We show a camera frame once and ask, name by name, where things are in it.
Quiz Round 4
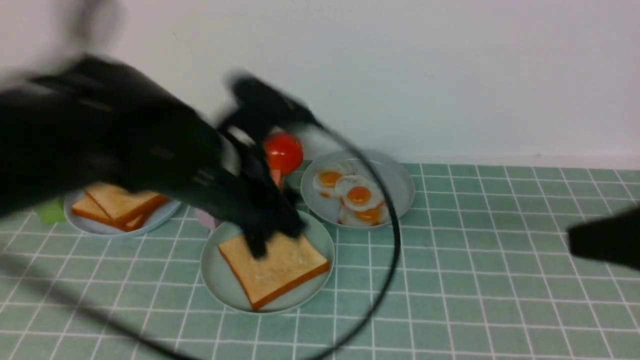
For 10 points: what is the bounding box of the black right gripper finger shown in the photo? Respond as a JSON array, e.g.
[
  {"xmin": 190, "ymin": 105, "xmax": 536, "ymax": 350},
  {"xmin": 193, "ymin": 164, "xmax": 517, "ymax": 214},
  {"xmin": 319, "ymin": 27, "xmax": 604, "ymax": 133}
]
[{"xmin": 567, "ymin": 207, "xmax": 640, "ymax": 272}]

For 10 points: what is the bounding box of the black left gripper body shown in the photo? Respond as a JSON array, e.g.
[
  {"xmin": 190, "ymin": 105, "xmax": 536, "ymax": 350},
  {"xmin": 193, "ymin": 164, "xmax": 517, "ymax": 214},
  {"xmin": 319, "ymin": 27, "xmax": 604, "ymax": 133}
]
[{"xmin": 148, "ymin": 75, "xmax": 318, "ymax": 224}]

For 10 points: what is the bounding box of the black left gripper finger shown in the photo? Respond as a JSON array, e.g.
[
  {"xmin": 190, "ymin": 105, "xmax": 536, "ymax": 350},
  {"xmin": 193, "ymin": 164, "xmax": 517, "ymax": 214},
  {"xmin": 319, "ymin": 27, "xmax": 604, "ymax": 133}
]
[
  {"xmin": 260, "ymin": 194, "xmax": 306, "ymax": 240},
  {"xmin": 235, "ymin": 210, "xmax": 274, "ymax": 260}
]

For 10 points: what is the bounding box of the toast slice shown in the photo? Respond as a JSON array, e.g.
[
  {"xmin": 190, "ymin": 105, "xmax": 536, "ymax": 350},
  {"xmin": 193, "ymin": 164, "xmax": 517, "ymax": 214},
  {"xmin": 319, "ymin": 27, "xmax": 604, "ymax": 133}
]
[
  {"xmin": 218, "ymin": 234, "xmax": 330, "ymax": 312},
  {"xmin": 71, "ymin": 195, "xmax": 153, "ymax": 232},
  {"xmin": 84, "ymin": 183, "xmax": 169, "ymax": 224}
]

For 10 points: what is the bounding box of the fried egg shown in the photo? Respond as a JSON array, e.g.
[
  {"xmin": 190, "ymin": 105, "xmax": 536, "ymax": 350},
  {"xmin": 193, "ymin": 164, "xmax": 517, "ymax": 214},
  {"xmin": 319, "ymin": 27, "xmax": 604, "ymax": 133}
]
[
  {"xmin": 311, "ymin": 161, "xmax": 355, "ymax": 198},
  {"xmin": 334, "ymin": 175, "xmax": 385, "ymax": 212},
  {"xmin": 337, "ymin": 204, "xmax": 390, "ymax": 228}
]

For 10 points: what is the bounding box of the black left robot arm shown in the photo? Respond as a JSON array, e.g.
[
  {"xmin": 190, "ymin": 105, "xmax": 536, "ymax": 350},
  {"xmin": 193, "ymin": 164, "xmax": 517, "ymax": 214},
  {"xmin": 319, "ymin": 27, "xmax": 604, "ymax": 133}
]
[{"xmin": 0, "ymin": 0, "xmax": 314, "ymax": 259}]

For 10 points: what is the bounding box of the pink yellow block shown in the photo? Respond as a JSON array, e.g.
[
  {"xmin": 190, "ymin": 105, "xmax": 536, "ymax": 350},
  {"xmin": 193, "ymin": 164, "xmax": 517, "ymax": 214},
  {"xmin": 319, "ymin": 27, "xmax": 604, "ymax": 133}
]
[{"xmin": 270, "ymin": 169, "xmax": 285, "ymax": 191}]

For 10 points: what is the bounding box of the grey egg plate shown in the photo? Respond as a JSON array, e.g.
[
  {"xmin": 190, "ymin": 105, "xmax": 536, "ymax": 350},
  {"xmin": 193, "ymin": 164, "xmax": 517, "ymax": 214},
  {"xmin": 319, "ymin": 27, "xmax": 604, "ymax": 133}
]
[{"xmin": 300, "ymin": 149, "xmax": 415, "ymax": 230}]

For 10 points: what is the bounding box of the pink cube block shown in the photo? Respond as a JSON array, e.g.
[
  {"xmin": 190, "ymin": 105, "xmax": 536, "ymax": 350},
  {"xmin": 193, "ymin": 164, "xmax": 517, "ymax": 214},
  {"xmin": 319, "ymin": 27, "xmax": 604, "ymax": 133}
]
[{"xmin": 195, "ymin": 208, "xmax": 220, "ymax": 231}]

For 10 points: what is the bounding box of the green empty plate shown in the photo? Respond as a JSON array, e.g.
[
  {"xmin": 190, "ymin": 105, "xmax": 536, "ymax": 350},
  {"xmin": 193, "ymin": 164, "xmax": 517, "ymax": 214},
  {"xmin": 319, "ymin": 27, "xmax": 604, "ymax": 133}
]
[{"xmin": 199, "ymin": 212, "xmax": 335, "ymax": 315}]

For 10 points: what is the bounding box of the green checkered tablecloth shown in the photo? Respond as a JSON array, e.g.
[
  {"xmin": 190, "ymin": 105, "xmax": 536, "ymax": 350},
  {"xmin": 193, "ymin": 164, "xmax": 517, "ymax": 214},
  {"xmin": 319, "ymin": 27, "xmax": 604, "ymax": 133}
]
[{"xmin": 1, "ymin": 164, "xmax": 640, "ymax": 360}]

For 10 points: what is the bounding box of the pale blue bread plate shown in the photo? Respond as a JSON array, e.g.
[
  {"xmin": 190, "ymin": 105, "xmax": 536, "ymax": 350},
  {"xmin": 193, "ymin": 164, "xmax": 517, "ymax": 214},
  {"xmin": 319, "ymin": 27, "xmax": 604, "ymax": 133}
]
[{"xmin": 63, "ymin": 190, "xmax": 182, "ymax": 239}]

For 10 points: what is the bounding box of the green cube block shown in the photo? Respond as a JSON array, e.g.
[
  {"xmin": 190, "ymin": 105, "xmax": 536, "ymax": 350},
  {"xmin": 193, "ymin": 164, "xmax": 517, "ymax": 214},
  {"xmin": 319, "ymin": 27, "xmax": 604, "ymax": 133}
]
[{"xmin": 34, "ymin": 197, "xmax": 67, "ymax": 225}]

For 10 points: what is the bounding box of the black cable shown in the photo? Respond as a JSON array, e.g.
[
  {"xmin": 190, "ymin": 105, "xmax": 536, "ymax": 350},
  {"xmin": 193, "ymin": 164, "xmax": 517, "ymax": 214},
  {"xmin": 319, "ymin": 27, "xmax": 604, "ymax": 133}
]
[{"xmin": 0, "ymin": 125, "xmax": 402, "ymax": 360}]

